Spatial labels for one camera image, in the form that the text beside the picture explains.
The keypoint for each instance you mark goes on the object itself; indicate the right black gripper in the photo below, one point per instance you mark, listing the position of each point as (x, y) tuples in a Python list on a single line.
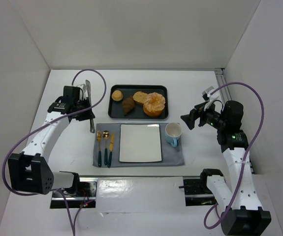
[(195, 118)]

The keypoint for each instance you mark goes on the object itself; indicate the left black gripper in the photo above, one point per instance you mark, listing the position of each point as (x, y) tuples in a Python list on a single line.
[(86, 111)]

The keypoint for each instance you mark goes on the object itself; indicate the silver metal tongs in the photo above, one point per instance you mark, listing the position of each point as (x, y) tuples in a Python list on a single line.
[(91, 115)]

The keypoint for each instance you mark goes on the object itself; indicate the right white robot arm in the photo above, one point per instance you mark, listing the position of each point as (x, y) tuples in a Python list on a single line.
[(241, 212)]

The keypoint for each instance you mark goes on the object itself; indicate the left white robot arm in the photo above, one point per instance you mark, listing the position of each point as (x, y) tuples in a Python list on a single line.
[(29, 170)]

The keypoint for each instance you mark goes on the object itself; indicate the large sugared round bread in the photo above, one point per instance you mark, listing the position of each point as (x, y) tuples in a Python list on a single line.
[(154, 104)]

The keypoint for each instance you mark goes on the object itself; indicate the blue white mug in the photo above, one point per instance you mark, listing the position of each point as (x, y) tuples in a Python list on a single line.
[(173, 132)]

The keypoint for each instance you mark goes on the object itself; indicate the small round bun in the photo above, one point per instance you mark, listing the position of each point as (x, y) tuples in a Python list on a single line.
[(117, 95)]

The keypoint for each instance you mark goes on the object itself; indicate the black baking tray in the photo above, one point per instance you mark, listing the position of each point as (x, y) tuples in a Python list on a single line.
[(115, 108)]

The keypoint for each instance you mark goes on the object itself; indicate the brown chocolate croissant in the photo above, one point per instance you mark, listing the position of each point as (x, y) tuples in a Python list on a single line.
[(128, 105)]

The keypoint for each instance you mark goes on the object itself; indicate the grey cloth placemat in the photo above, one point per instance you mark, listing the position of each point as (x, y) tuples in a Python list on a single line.
[(171, 156)]

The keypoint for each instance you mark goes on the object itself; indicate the sliced loaf cake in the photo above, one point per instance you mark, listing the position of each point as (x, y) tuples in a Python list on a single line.
[(140, 97)]

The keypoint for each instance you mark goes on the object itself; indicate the white square plate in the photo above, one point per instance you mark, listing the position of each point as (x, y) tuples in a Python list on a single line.
[(140, 143)]

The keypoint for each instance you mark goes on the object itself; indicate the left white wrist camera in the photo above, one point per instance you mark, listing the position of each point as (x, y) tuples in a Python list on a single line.
[(82, 88)]

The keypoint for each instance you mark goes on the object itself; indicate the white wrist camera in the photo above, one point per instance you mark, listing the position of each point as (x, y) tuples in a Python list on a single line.
[(82, 88), (210, 95)]

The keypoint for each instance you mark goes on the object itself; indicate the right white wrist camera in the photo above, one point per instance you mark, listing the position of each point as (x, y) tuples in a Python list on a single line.
[(210, 95)]

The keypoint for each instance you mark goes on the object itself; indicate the gold fork green handle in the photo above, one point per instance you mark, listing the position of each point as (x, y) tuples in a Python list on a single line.
[(99, 137)]

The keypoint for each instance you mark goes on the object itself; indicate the gold spoon green handle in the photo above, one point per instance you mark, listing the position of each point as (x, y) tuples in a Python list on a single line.
[(106, 135)]

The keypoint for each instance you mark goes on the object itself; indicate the gold knife green handle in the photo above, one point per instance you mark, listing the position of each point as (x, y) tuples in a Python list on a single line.
[(111, 150)]

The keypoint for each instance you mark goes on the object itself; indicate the aluminium frame post right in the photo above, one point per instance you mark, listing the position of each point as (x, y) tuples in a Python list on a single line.
[(224, 92)]

